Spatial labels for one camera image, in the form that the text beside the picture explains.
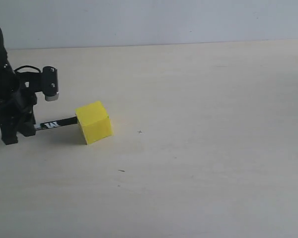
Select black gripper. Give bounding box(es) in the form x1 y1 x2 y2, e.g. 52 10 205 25
0 65 41 145

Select black and white marker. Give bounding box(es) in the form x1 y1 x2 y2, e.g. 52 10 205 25
34 117 78 130

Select yellow foam cube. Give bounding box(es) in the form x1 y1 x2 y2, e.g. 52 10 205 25
75 101 113 145

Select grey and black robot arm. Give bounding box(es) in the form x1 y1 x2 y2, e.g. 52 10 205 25
0 28 37 145

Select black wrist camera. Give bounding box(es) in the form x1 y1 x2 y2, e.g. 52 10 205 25
41 66 59 102

